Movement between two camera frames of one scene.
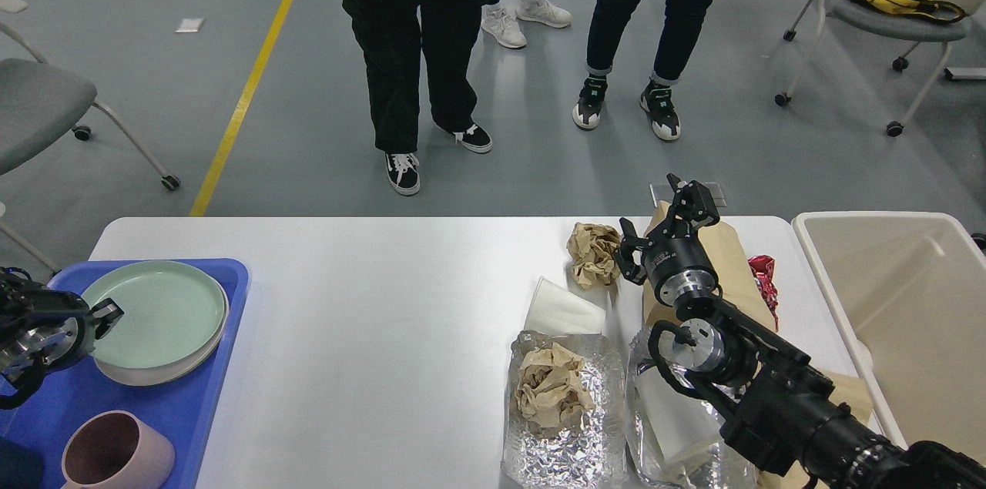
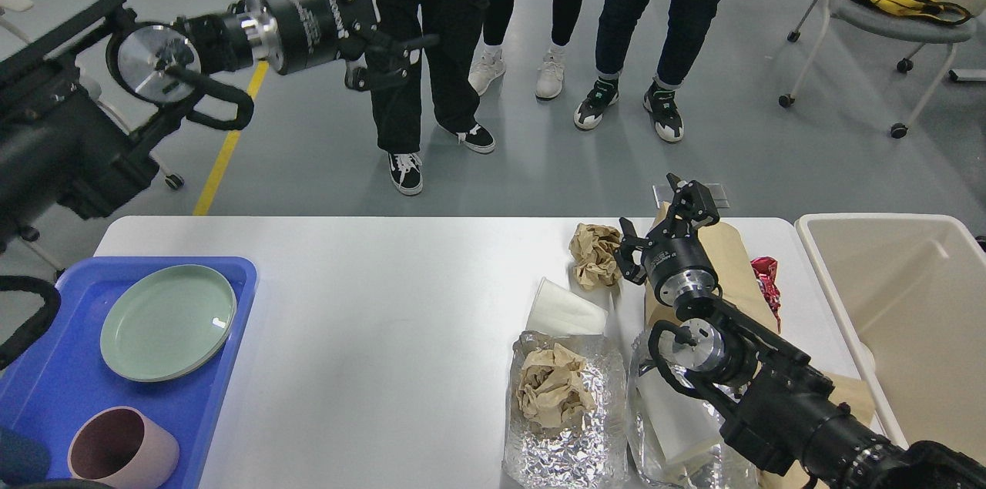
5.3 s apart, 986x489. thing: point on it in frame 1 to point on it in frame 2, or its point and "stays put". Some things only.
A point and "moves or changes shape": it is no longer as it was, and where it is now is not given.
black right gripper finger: [631, 242] stays put
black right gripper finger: [693, 208] stays put
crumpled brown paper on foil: [550, 396] stays put
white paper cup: [555, 311] stays put
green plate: [172, 312] moves or changes shape
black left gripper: [51, 339] to [310, 20]
